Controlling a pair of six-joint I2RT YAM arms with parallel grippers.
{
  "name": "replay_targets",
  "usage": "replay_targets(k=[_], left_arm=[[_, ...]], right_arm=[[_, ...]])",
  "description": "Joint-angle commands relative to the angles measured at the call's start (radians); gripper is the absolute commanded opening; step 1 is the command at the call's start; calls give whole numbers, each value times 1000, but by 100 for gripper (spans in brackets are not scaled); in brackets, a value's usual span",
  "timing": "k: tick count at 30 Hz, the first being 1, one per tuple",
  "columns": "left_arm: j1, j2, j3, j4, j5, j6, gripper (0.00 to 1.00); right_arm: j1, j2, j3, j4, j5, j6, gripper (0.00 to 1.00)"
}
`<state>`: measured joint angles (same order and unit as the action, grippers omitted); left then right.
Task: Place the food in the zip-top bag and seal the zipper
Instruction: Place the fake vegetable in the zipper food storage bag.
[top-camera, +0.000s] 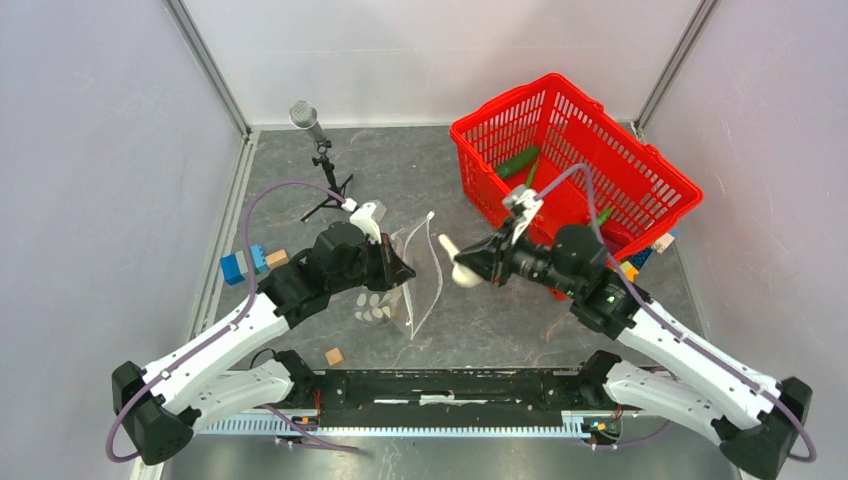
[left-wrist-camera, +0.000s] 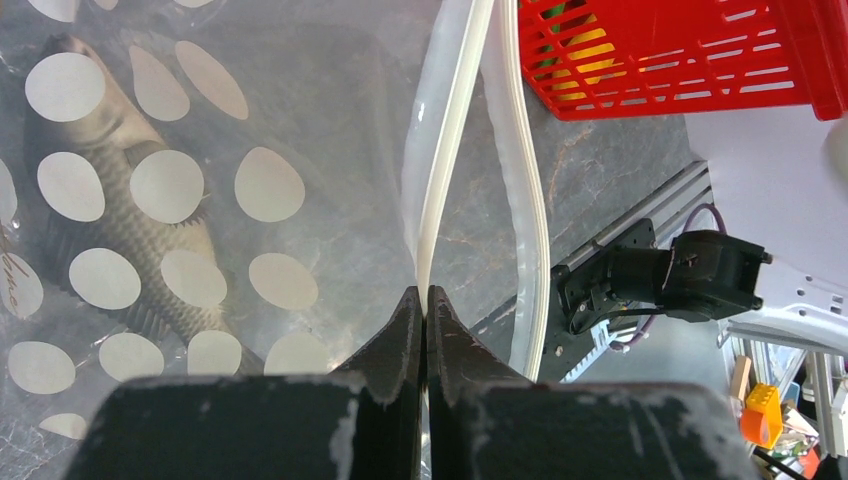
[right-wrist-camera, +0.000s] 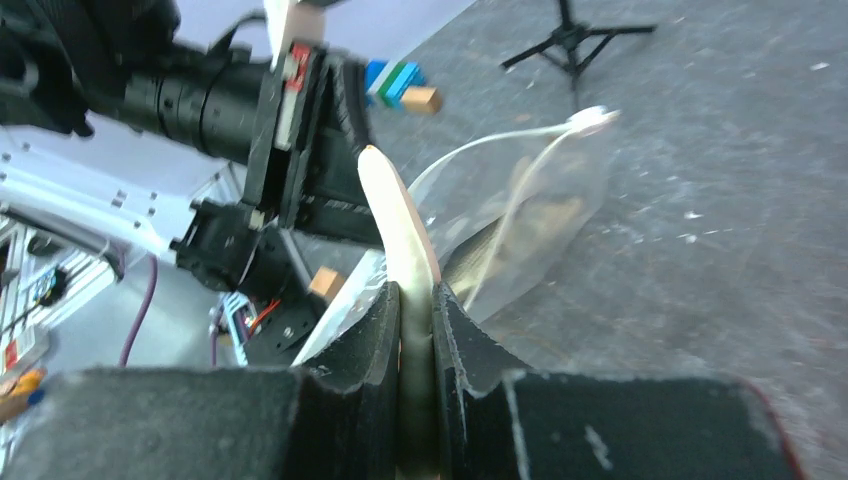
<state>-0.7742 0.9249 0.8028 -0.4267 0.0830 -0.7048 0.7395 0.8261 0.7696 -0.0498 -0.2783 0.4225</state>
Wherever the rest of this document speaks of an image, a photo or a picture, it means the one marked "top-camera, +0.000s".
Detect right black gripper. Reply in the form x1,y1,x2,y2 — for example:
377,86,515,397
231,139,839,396
455,215,580,296

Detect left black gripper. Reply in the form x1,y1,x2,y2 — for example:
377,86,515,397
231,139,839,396
329,232,416,294

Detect polka dot zip bag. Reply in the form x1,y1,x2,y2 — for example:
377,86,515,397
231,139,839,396
352,211,444,340

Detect white toy garlic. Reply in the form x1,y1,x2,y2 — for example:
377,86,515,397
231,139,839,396
438,234,483,288

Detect green toy cucumber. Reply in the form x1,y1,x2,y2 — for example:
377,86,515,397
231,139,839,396
494,146,540,179

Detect red plastic basket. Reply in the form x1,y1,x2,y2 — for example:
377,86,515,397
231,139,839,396
450,73,703,261

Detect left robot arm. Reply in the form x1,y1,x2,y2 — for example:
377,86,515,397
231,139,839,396
106,221,416,465

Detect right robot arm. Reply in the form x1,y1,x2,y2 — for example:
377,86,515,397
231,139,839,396
439,219,812,479

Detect long green chili pepper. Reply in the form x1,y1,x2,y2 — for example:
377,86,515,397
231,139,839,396
525,161,539,189

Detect black tripod stand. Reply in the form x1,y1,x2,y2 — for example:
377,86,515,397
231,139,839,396
300,140,353,222

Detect small wooden cube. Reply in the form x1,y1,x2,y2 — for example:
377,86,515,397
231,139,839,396
325,347,345,368

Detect small green pepper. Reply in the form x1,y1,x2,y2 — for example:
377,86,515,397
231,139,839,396
596,207,615,227

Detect tan wooden block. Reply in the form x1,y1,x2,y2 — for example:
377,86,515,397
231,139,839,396
265,249,289,269

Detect yellow green toy blocks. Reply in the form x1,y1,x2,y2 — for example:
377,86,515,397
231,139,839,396
619,261,640,282

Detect blue green toy blocks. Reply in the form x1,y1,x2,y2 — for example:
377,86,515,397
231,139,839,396
219,244,269,286

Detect white blue toy block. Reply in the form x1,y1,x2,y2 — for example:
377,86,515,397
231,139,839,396
651,229,678,254

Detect silver microphone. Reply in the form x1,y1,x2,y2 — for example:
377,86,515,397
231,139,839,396
289,100,328,145

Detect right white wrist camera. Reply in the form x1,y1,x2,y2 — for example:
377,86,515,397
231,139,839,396
502,184,543,245

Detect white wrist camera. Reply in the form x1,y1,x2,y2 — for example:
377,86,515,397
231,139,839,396
502,184,543,245
341,198,386,244

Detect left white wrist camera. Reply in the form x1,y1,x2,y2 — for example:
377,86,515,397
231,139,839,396
341,198,386,244

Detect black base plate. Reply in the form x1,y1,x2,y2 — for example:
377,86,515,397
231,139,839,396
280,368,617,428

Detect white cable tray rail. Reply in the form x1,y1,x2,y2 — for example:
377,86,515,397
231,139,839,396
201,410,590,440

